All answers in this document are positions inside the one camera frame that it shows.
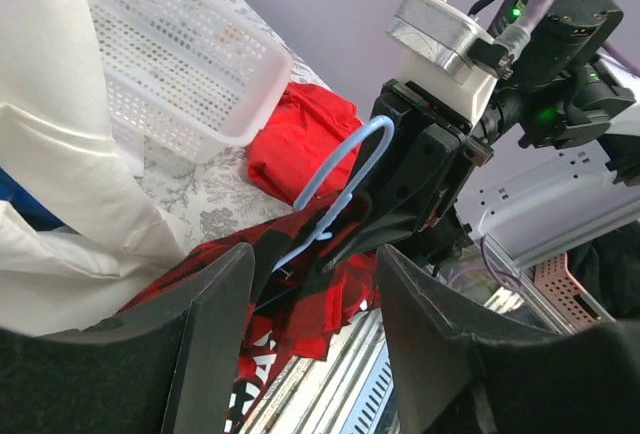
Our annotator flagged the white long-sleeve shirt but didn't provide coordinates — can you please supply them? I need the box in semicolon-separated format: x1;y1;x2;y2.
1;0;186;335

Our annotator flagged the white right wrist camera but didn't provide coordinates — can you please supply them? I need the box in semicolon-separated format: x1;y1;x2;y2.
386;0;497;126

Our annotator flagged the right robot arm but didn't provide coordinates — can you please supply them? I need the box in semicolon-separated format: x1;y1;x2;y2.
290;0;639;273

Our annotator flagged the red black plaid shirt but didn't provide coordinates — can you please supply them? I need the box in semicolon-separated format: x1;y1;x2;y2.
127;194;379;433

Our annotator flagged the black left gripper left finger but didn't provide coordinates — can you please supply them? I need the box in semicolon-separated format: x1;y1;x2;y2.
1;244;254;433

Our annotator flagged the floral table cover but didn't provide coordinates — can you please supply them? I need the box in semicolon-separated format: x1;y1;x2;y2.
134;0;331;250

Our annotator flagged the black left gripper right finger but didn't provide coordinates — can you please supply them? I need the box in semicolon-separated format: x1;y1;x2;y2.
376;246;639;433

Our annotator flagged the red cloth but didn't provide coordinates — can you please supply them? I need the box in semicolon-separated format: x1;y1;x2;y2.
247;82;362;205

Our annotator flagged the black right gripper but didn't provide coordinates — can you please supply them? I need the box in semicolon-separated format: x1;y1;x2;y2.
299;80;495;273

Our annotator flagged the white plastic basket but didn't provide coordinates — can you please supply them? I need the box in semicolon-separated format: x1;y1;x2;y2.
88;0;293;164

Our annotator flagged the blue plaid shirt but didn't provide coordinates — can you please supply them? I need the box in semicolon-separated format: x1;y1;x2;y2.
0;170;64;231

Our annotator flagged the light blue wire hanger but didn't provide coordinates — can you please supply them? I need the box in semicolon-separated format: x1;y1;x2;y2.
269;114;396;275

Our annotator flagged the aluminium rail frame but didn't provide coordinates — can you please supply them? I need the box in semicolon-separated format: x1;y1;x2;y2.
239;123;640;434

